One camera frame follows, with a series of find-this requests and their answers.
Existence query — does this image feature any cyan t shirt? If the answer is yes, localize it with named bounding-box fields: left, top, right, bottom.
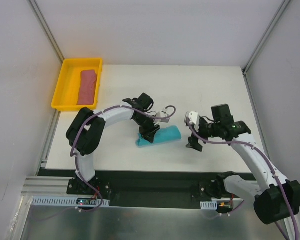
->
left=135, top=125, right=182, bottom=148

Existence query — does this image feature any yellow plastic bin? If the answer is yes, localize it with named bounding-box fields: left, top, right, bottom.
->
left=51, top=58, right=103, bottom=112

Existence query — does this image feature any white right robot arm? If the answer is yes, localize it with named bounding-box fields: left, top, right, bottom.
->
left=184, top=104, right=300, bottom=225

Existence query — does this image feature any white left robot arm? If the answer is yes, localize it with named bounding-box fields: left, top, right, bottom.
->
left=66, top=93, right=160, bottom=195

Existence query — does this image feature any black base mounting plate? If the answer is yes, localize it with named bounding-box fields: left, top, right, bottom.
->
left=66, top=170, right=236, bottom=209

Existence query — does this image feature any red folded t shirt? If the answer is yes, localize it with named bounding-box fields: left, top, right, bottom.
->
left=77, top=69, right=97, bottom=106

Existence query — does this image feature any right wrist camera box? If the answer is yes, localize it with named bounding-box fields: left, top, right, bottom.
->
left=184, top=111, right=200, bottom=131

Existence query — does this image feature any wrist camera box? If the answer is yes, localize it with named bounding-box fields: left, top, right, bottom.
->
left=154, top=109, right=170, bottom=124
left=184, top=111, right=200, bottom=131

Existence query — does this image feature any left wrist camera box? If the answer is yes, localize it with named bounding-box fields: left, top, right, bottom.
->
left=154, top=109, right=170, bottom=124

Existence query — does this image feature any right white cable duct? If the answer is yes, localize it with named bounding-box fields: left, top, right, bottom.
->
left=200, top=200, right=218, bottom=211

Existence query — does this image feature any aluminium front rail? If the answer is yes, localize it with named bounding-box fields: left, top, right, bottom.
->
left=22, top=176, right=290, bottom=201

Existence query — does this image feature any left grey cable duct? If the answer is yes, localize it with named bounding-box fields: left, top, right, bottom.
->
left=32, top=196, right=110, bottom=208

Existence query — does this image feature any right aluminium corner post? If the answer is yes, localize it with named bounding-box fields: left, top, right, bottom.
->
left=242, top=0, right=293, bottom=76

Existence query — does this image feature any aluminium corner post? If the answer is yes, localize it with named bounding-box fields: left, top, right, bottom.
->
left=242, top=0, right=293, bottom=76
left=27, top=0, right=65, bottom=64

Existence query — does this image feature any left aluminium corner post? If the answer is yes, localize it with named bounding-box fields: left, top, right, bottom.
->
left=27, top=0, right=65, bottom=64

